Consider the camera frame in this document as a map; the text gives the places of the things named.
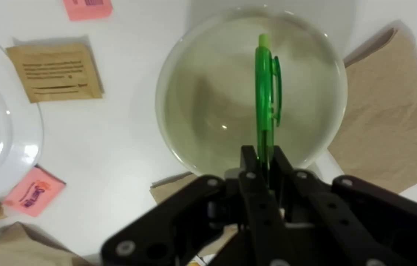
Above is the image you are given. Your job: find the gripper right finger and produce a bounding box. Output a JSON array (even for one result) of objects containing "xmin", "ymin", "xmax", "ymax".
[{"xmin": 271, "ymin": 146, "xmax": 417, "ymax": 266}]

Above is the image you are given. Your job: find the pink sachet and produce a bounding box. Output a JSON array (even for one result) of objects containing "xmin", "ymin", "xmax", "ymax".
[
  {"xmin": 3, "ymin": 166, "xmax": 66, "ymax": 218},
  {"xmin": 62, "ymin": 0, "xmax": 113, "ymax": 21}
]

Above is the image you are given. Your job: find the green pen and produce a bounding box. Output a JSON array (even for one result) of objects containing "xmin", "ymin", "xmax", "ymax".
[{"xmin": 254, "ymin": 34, "xmax": 282, "ymax": 174}]

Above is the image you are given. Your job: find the brown paper napkin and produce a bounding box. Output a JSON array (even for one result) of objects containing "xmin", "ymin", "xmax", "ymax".
[
  {"xmin": 0, "ymin": 222, "xmax": 96, "ymax": 266},
  {"xmin": 150, "ymin": 172, "xmax": 239, "ymax": 258},
  {"xmin": 327, "ymin": 28, "xmax": 417, "ymax": 194}
]

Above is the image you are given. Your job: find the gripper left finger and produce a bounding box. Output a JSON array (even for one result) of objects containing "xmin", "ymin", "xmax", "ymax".
[{"xmin": 100, "ymin": 145, "xmax": 287, "ymax": 266}]

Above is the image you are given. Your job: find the white bowl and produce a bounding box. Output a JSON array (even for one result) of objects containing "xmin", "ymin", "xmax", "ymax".
[{"xmin": 155, "ymin": 7, "xmax": 349, "ymax": 177}]

